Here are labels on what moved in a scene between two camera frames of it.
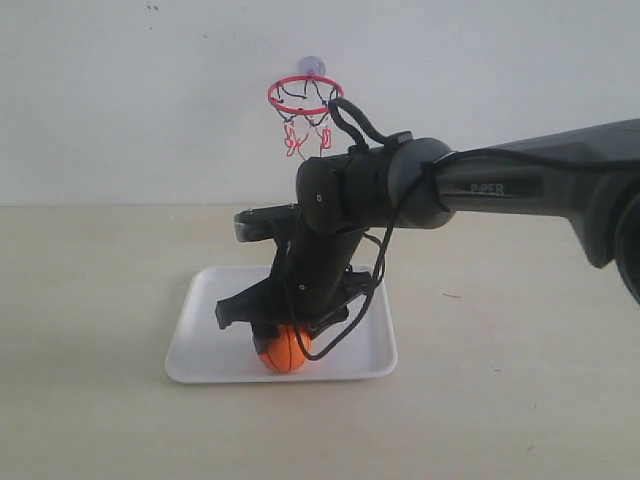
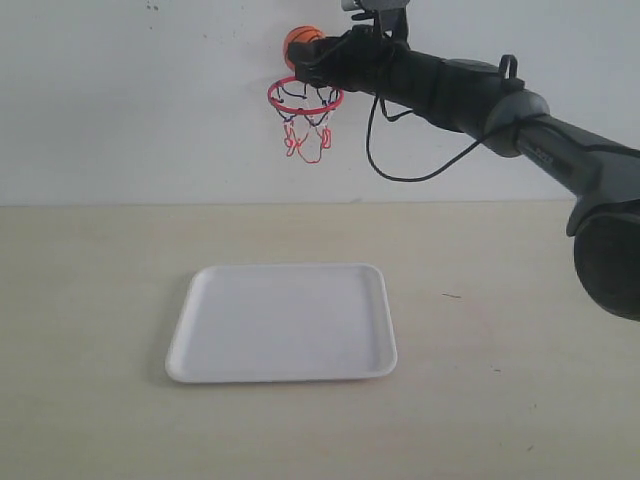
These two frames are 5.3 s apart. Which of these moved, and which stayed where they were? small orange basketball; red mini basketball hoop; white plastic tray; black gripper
Moved: small orange basketball; black gripper
Stayed: white plastic tray; red mini basketball hoop
